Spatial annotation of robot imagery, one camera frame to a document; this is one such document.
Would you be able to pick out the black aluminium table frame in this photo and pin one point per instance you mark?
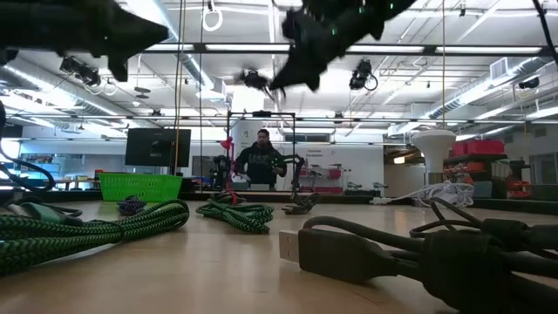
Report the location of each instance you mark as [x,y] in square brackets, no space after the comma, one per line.
[200,48]

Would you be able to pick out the large red storage box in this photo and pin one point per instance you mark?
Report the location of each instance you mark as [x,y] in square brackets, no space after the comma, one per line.
[484,147]

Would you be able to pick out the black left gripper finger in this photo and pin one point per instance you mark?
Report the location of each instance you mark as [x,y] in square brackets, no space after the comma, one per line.
[113,30]
[118,67]

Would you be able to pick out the silver ventilation duct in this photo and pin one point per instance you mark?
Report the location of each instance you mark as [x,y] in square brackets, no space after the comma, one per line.
[192,65]
[479,89]

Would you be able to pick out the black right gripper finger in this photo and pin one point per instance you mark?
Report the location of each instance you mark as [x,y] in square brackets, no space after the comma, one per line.
[315,82]
[305,63]

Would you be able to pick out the red desk lamp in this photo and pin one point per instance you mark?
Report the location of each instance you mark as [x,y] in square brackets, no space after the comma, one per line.
[226,143]

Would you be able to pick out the black monitor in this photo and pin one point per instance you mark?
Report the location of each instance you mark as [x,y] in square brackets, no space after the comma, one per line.
[157,148]

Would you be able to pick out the black background rig frame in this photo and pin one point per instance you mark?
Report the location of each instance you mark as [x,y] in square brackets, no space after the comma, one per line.
[261,114]

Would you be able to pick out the black overhead camera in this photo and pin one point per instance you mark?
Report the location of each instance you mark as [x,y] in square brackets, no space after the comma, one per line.
[80,70]
[529,83]
[253,79]
[361,74]

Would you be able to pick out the dark storage shelf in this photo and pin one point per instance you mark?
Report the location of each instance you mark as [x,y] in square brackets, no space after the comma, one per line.
[475,159]

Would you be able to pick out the green plastic basket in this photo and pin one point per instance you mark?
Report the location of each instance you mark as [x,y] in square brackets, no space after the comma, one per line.
[139,187]

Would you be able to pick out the small red storage box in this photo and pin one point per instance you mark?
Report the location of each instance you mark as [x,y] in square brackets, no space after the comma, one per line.
[335,173]

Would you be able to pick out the person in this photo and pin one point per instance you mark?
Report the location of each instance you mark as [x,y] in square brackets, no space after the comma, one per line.
[261,163]

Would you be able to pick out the black background robot arm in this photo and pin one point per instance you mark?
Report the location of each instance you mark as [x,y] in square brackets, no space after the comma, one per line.
[298,161]
[222,168]

